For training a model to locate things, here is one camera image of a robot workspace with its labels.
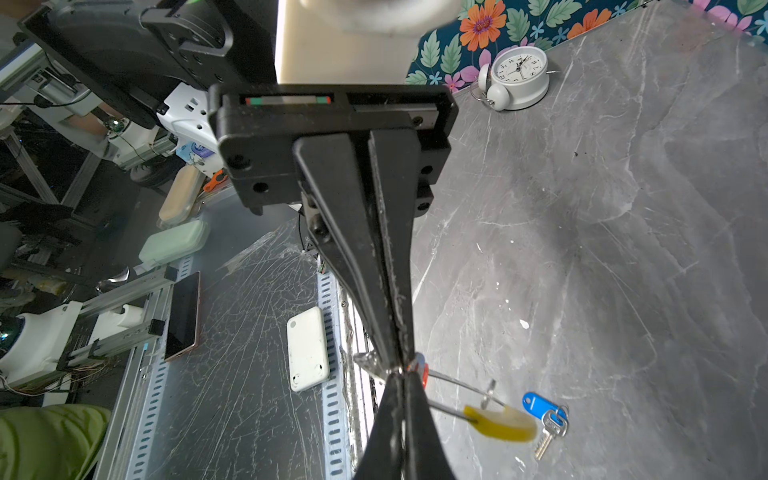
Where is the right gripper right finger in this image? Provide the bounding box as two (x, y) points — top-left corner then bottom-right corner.
(404, 373), (455, 480)

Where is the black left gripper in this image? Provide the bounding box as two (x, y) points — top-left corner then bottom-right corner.
(208, 84), (459, 366)

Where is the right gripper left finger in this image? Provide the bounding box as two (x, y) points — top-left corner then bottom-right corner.
(354, 374), (404, 480)

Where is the large grey perforated keyring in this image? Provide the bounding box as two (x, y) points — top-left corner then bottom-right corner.
(353, 350), (539, 444)

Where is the key with blue tag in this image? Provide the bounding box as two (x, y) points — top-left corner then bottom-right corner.
(522, 392), (569, 461)

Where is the key with red tag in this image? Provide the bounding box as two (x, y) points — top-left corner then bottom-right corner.
(407, 352), (429, 388)

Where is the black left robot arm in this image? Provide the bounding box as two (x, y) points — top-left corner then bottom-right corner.
(20, 1), (459, 368)

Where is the white device at front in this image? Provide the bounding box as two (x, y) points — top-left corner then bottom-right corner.
(286, 306), (330, 392)

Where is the white alarm clock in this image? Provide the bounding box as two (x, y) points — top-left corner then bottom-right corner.
(478, 46), (550, 111)

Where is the pale green case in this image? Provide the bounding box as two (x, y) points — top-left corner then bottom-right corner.
(138, 219), (210, 266)

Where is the dark smartphone on bench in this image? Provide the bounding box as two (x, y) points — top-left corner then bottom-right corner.
(164, 272), (201, 361)

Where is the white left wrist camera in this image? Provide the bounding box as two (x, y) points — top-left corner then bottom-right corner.
(275, 0), (461, 85)

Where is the orange handled tool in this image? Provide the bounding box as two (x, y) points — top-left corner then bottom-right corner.
(203, 169), (228, 193)

